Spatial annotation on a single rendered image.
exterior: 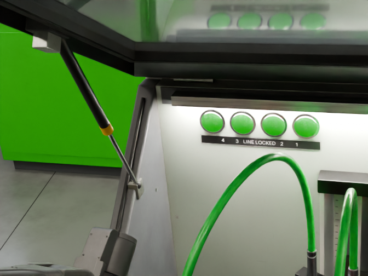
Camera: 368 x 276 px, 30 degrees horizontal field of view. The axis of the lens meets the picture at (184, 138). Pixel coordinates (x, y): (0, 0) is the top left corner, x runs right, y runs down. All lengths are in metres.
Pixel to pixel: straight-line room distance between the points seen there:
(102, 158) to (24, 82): 0.61
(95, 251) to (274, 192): 0.53
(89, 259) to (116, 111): 2.89
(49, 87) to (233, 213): 2.62
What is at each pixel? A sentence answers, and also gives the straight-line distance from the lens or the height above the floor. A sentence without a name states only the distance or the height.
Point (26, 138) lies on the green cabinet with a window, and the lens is 4.16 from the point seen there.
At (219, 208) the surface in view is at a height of 1.40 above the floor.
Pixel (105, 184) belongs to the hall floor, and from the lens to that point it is 4.00.
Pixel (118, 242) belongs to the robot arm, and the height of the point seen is 1.40.
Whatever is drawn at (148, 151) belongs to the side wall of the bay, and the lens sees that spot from 1.32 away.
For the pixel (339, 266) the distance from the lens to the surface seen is 1.00.
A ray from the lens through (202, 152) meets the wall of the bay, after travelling 1.37.
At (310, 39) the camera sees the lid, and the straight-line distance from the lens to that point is 0.97.
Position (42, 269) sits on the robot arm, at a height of 1.45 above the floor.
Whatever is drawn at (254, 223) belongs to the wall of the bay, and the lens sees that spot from 1.42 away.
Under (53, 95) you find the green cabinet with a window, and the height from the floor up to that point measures 0.53.
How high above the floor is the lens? 1.94
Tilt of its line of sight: 26 degrees down
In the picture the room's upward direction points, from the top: 6 degrees counter-clockwise
